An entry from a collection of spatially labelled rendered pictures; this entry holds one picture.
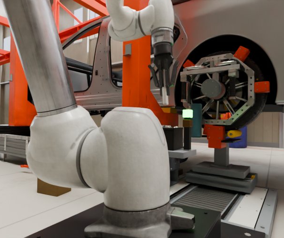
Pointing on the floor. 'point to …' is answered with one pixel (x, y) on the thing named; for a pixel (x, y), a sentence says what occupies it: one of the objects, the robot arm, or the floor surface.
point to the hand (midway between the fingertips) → (165, 96)
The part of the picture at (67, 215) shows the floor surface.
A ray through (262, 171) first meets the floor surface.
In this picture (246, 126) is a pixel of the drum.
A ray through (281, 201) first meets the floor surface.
